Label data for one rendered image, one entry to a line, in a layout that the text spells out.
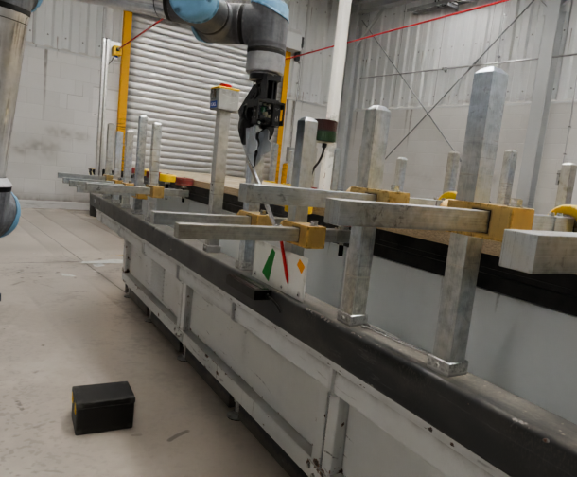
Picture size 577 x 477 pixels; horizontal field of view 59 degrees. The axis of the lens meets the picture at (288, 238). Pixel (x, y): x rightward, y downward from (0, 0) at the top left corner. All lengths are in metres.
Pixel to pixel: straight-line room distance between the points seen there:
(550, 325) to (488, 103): 0.40
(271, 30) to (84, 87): 7.90
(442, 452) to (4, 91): 1.31
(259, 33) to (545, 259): 0.94
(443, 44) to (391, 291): 9.28
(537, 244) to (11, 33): 1.37
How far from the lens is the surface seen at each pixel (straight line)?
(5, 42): 1.55
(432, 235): 1.12
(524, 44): 9.46
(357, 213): 0.61
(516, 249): 0.43
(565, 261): 0.46
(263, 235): 1.12
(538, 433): 0.75
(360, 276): 1.01
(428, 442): 0.95
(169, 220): 1.30
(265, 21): 1.25
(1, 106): 1.55
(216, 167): 1.65
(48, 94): 8.93
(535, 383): 1.03
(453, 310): 0.83
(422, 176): 10.11
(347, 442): 1.53
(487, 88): 0.82
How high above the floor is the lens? 0.99
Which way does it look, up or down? 8 degrees down
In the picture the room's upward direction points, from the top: 6 degrees clockwise
